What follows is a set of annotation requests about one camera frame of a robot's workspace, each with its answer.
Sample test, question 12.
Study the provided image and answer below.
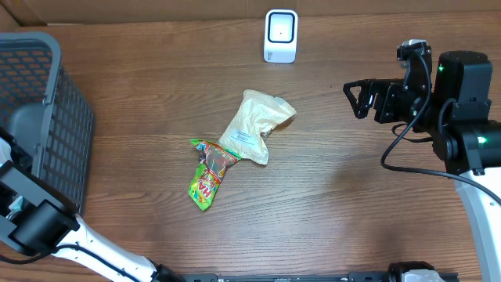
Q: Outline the beige paper snack bag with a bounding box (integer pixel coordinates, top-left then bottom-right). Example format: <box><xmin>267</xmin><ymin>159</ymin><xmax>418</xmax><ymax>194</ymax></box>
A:
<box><xmin>218</xmin><ymin>89</ymin><xmax>297</xmax><ymax>165</ymax></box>

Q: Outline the green gummy candy bag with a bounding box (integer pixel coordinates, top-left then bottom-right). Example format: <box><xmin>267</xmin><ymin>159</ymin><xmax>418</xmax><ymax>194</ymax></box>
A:
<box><xmin>189</xmin><ymin>139</ymin><xmax>242</xmax><ymax>211</ymax></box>

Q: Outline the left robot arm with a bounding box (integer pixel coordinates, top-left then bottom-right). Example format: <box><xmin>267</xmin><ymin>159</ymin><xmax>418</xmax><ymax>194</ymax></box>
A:
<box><xmin>1</xmin><ymin>131</ymin><xmax>182</xmax><ymax>282</ymax></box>

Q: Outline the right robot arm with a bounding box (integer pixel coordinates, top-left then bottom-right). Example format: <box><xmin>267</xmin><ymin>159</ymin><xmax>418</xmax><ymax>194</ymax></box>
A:
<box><xmin>343</xmin><ymin>45</ymin><xmax>500</xmax><ymax>281</ymax></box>

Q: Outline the grey plastic mesh basket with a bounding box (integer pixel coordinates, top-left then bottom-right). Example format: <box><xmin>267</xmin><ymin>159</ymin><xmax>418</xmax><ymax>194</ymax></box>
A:
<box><xmin>1</xmin><ymin>32</ymin><xmax>96</xmax><ymax>214</ymax></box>

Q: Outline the cardboard back panel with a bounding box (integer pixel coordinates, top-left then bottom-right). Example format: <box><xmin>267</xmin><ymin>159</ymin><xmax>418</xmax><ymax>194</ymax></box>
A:
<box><xmin>1</xmin><ymin>0</ymin><xmax>500</xmax><ymax>26</ymax></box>

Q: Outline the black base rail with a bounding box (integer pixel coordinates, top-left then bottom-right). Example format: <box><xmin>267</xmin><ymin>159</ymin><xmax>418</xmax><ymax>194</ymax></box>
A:
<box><xmin>182</xmin><ymin>261</ymin><xmax>460</xmax><ymax>282</ymax></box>

